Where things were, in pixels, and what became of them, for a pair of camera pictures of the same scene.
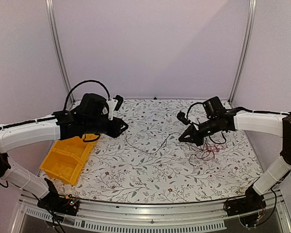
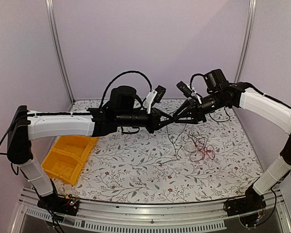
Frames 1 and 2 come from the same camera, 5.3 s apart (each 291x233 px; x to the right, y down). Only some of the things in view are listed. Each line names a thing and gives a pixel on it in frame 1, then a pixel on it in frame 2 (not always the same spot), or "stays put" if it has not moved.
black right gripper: x=195 y=137 → x=196 y=111
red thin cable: x=213 y=148 → x=211 y=153
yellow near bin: x=63 y=166 stays put
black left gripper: x=118 y=123 → x=155 y=124
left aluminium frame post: x=52 y=19 stays put
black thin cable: x=164 y=144 → x=173 y=143
